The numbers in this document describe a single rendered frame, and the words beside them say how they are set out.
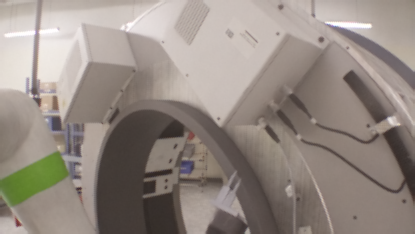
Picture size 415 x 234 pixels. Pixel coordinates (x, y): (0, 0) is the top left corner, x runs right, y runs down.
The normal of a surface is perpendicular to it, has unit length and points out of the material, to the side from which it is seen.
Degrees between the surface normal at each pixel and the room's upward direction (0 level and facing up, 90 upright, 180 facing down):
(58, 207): 80
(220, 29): 90
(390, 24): 90
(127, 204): 89
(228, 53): 90
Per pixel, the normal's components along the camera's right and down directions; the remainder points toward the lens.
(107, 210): 0.68, -0.01
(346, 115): -0.73, 0.00
